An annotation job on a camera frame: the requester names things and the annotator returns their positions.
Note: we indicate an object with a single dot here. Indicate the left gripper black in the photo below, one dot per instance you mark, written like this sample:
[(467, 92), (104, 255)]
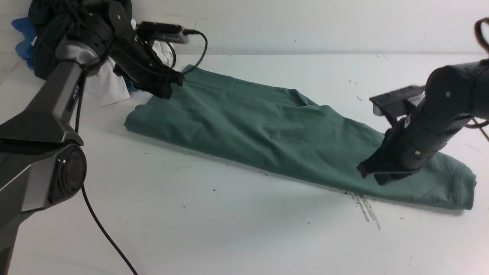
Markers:
[(138, 63)]

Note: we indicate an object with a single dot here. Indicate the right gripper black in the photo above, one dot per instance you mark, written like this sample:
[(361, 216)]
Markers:
[(382, 166)]

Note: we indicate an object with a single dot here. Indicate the green long-sleeved shirt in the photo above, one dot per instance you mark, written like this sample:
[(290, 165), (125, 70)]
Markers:
[(281, 131)]

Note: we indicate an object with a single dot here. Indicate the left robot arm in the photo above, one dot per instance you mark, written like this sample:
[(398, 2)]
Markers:
[(42, 162)]

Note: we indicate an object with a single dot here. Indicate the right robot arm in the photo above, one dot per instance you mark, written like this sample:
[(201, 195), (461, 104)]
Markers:
[(424, 118)]

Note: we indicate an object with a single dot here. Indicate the white garment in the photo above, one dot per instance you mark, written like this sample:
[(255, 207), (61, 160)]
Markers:
[(94, 98)]

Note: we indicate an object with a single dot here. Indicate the dark green-black garment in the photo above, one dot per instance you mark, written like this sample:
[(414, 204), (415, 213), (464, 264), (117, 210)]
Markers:
[(46, 34)]

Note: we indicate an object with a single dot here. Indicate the blue garment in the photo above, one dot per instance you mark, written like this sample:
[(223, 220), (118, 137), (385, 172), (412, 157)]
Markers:
[(23, 42)]

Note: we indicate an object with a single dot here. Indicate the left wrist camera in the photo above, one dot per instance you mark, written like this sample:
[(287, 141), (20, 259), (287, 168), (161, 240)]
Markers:
[(166, 32)]

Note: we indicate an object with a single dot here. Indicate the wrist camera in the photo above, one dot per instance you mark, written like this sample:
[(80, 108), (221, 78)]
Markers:
[(397, 103), (166, 32)]

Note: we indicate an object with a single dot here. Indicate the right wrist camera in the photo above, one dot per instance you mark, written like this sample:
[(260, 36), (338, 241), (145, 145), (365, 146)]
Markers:
[(397, 103)]

